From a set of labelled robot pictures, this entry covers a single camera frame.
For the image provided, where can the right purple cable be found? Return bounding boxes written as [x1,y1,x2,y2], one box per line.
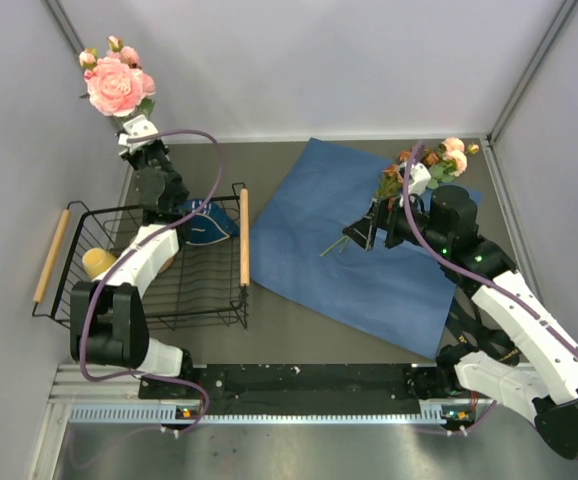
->
[401,140,578,469]

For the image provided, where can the pink rose stem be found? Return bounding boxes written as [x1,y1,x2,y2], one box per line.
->
[103,36,156,117]
[78,47,156,117]

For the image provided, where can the blue leaf-pattern plate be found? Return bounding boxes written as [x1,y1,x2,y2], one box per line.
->
[179,201,240,247]

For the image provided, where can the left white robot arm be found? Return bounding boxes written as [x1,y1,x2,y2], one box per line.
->
[70,139,196,397]

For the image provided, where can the pink and brown flower bouquet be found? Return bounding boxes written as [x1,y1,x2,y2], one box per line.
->
[322,137,479,261]

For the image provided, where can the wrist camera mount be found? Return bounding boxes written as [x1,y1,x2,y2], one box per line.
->
[400,163,432,207]
[118,114,159,154]

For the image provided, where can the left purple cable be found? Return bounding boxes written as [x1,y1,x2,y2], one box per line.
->
[78,129,225,436]

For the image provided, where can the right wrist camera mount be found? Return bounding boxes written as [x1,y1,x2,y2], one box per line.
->
[400,163,432,207]

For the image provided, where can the purple cable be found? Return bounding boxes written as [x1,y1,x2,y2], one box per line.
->
[78,129,225,436]
[401,140,578,469]

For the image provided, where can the yellow cup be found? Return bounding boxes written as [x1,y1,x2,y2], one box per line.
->
[81,248,116,279]

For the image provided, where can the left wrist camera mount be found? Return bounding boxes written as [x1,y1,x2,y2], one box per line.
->
[118,114,159,154]

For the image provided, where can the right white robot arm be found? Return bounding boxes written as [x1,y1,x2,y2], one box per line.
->
[343,185,578,459]

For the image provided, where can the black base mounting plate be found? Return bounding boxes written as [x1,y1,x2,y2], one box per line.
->
[138,363,450,416]

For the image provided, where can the aluminium slotted rail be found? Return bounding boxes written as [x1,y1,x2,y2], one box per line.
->
[48,364,578,426]

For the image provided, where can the blue wrapping paper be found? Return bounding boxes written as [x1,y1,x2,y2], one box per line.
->
[250,138,455,358]

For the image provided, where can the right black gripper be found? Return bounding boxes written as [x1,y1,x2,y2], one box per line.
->
[342,186,450,254]

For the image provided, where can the black wire dish basket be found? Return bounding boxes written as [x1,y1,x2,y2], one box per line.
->
[32,201,248,331]

